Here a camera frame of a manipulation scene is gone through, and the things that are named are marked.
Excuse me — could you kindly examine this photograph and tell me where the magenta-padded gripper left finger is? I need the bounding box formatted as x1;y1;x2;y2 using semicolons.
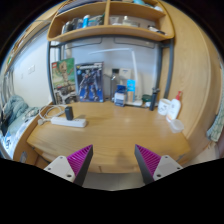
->
43;143;94;188

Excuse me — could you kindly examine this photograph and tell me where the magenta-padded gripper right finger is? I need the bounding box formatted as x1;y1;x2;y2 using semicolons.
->
134;143;184;185

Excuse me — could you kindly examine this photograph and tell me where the black charger block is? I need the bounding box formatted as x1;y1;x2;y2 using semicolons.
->
64;105;74;121

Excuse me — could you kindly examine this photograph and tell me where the clear plastic container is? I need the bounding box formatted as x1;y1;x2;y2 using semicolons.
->
168;118;185;134

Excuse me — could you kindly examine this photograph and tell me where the white power strip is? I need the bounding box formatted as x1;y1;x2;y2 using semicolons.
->
50;116;88;129

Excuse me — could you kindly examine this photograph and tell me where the white pump bottle red cap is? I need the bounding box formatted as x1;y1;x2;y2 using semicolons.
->
165;90;183;122

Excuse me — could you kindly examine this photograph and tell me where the white mug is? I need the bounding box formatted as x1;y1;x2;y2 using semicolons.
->
157;98;172;117

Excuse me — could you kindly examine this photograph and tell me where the black cylindrical gadget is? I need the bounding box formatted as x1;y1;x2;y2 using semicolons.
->
148;87;161;112

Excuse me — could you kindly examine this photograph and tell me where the dark green round object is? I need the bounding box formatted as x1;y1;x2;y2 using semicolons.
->
141;94;153;103

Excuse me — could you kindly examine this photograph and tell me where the teal blanket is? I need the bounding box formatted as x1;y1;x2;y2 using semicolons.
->
2;94;39;134

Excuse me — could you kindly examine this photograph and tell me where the green toy figure box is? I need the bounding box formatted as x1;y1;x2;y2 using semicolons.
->
50;57;78;105

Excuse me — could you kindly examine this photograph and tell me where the blue robot model box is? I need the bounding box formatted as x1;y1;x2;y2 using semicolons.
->
75;61;105;103

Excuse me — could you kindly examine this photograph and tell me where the grey transparent bottle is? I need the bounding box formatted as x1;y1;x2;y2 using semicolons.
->
110;68;121;101

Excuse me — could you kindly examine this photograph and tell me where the white cardboard box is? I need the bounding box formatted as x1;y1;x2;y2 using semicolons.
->
119;68;132;84

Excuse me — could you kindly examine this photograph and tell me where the wooden shelf unit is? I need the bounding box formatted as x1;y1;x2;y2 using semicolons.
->
46;0;176;43

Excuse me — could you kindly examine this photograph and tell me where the white power strip cable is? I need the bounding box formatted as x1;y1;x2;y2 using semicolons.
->
37;104;68;126

